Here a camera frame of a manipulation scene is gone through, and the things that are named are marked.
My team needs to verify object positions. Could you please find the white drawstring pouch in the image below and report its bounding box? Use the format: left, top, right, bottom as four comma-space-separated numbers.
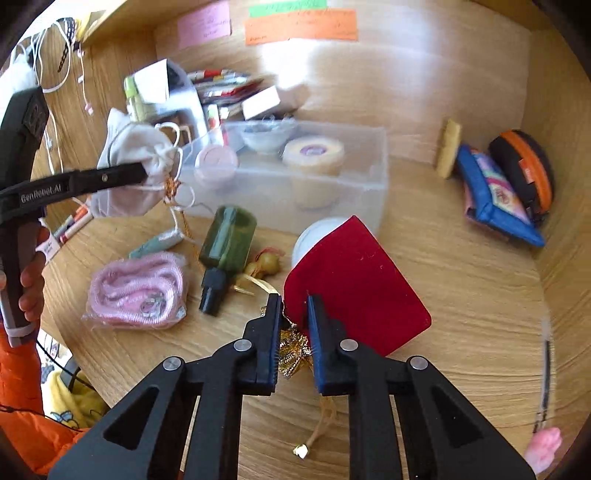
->
89, 109, 181, 218

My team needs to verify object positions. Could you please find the teal small tube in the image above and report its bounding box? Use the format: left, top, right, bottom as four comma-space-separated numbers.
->
128, 229, 183, 259

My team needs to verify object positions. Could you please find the pink rope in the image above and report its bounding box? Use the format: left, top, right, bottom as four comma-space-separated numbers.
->
82, 251, 189, 331

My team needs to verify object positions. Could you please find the red velvet pouch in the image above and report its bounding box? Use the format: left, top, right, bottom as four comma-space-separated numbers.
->
283, 216, 432, 356

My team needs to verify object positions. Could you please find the white round plastic jar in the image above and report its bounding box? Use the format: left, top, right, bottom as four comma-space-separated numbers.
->
291, 217, 348, 268

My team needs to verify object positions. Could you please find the orange sleeve forearm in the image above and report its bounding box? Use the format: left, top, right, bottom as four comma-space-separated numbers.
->
1, 334, 86, 476

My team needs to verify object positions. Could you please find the left hand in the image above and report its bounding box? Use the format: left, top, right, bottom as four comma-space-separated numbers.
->
18, 251, 46, 325

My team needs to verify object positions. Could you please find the brown ceramic mug with lid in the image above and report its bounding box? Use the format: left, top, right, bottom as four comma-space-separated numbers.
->
178, 124, 193, 146

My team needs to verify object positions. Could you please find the white folded paper stand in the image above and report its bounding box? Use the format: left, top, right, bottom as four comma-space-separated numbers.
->
129, 59, 207, 138

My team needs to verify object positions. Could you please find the small gourd charm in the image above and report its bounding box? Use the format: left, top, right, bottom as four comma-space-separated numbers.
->
231, 247, 284, 296

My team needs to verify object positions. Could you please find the pink round case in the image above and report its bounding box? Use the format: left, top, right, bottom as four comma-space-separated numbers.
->
194, 144, 239, 189

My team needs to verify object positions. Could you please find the green glass bottle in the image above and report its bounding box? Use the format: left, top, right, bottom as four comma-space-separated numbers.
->
198, 205, 257, 316

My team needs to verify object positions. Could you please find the black pen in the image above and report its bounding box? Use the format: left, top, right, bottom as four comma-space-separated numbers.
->
533, 318, 552, 433

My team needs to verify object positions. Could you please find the stack of booklets and pens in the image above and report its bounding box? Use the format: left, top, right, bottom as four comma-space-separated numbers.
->
187, 69, 266, 108

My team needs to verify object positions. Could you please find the white floral bowl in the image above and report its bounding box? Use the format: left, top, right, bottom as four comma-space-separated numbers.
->
238, 118, 297, 155

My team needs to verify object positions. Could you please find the white cardboard box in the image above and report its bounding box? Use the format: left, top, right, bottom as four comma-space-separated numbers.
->
242, 86, 281, 120

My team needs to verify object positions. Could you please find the clear plastic storage bin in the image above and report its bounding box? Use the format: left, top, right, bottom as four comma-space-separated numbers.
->
176, 119, 390, 234

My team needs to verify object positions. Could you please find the pink sticky note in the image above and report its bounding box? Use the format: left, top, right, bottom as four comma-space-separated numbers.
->
177, 1, 231, 49

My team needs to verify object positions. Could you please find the yellow cream jar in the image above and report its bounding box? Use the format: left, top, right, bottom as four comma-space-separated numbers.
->
283, 136, 346, 209

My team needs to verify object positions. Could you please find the blue patchwork pouch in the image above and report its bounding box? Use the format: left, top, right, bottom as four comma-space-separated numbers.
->
456, 144, 545, 248

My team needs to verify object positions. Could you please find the green sticky note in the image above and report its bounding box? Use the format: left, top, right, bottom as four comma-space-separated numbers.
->
249, 0, 328, 18

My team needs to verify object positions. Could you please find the yellow lotion tube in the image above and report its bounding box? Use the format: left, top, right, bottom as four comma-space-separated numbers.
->
436, 118, 462, 179

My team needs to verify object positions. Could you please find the black orange zip case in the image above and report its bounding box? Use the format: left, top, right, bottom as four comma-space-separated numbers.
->
489, 129, 556, 226

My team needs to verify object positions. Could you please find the orange sticky note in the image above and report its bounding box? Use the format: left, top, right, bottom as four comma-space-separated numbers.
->
245, 8, 359, 46

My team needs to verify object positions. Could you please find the white charging cable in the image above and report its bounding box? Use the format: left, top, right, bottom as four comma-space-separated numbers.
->
13, 20, 93, 204

